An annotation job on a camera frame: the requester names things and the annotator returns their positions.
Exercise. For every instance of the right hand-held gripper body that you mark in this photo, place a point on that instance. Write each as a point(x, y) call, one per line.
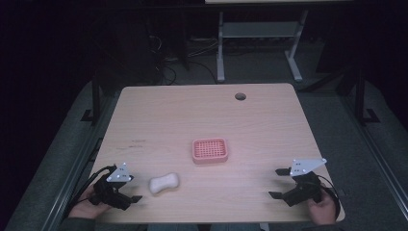
point(303, 189)

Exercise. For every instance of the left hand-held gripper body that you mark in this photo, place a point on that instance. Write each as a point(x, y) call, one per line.
point(110, 195)

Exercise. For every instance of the person's right hand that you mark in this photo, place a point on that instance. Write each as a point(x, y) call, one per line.
point(322, 210)

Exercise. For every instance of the person's left hand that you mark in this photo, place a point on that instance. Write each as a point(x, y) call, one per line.
point(84, 208)

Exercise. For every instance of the white soap bar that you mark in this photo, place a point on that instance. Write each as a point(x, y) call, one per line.
point(164, 183)

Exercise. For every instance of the pink soap dish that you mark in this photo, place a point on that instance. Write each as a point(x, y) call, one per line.
point(210, 150)

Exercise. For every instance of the black metal stand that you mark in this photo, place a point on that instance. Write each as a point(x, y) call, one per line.
point(360, 96)
point(95, 99)

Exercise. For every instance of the grey metal rail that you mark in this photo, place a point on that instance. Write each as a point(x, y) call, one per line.
point(72, 170)
point(375, 150)

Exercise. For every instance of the white metal table frame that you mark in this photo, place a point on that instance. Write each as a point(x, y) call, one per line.
point(256, 29)

